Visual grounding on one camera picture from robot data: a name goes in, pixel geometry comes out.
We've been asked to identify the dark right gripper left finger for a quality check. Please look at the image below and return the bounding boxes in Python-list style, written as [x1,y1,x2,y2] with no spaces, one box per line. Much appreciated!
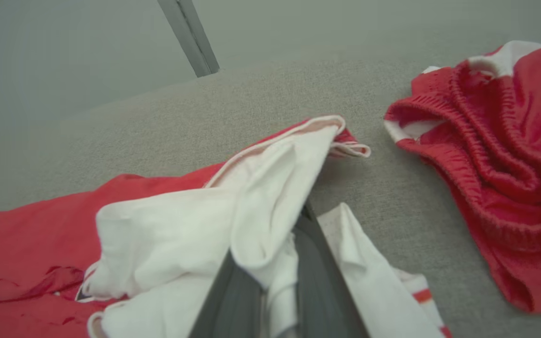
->
[188,251,265,338]

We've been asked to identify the grey metal post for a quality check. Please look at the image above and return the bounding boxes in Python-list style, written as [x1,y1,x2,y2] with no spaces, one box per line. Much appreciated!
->
[157,0,221,78]

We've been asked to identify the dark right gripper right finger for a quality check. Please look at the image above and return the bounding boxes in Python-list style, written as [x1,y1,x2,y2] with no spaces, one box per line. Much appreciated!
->
[293,201,371,338]

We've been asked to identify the grey fabric sofa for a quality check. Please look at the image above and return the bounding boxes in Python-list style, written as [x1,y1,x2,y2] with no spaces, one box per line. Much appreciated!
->
[0,41,541,338]

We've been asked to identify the red shorts white trim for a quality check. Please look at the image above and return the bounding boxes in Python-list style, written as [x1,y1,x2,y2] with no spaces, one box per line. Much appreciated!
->
[383,39,541,315]

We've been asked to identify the red jersey white sleeves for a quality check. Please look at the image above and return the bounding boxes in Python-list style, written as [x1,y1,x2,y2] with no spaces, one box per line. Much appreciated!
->
[0,115,453,338]

